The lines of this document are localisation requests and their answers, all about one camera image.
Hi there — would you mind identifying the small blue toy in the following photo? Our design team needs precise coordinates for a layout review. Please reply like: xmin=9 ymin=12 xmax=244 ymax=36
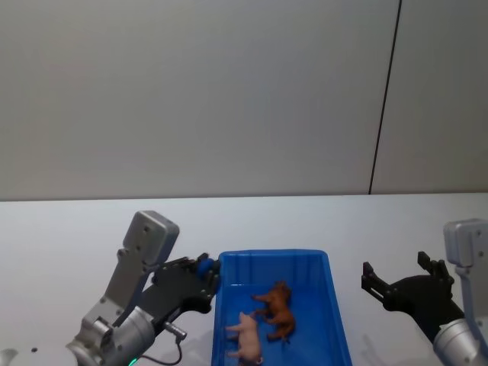
xmin=197 ymin=258 xmax=221 ymax=280

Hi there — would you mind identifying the blue plastic bin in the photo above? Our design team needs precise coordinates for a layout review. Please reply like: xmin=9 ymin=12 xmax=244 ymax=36
xmin=210 ymin=249 xmax=354 ymax=366

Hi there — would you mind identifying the thin dark gripper cable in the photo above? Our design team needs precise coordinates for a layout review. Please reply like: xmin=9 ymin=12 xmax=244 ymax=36
xmin=139 ymin=321 xmax=188 ymax=363

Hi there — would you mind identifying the brown toy bull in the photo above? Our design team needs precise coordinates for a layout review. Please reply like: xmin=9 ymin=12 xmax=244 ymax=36
xmin=250 ymin=281 xmax=297 ymax=343

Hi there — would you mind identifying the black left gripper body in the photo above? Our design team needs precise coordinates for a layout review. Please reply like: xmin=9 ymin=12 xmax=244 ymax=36
xmin=137 ymin=260 xmax=214 ymax=333

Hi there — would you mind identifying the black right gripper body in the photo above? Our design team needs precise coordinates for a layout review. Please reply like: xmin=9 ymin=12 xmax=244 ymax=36
xmin=383 ymin=272 xmax=465 ymax=343

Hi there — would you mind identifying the pink toy pig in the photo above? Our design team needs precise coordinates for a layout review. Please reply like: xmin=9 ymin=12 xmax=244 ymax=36
xmin=224 ymin=310 xmax=265 ymax=364

